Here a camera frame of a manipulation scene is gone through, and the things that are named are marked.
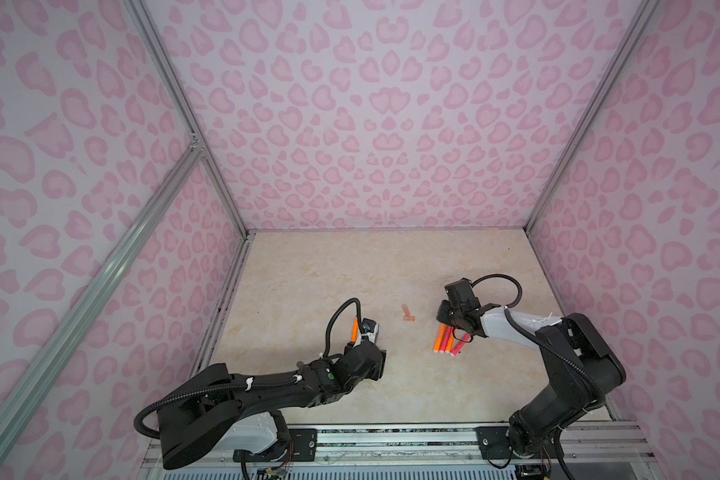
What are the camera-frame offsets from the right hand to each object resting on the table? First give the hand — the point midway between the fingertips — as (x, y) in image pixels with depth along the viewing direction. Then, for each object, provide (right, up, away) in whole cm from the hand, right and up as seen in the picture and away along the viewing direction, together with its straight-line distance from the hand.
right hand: (443, 310), depth 95 cm
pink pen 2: (+3, -10, -7) cm, 12 cm away
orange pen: (-2, -7, -5) cm, 9 cm away
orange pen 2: (+1, -9, -5) cm, 10 cm away
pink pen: (0, -8, -5) cm, 9 cm away
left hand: (-20, -8, -12) cm, 25 cm away
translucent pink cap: (-11, -3, +1) cm, 12 cm away
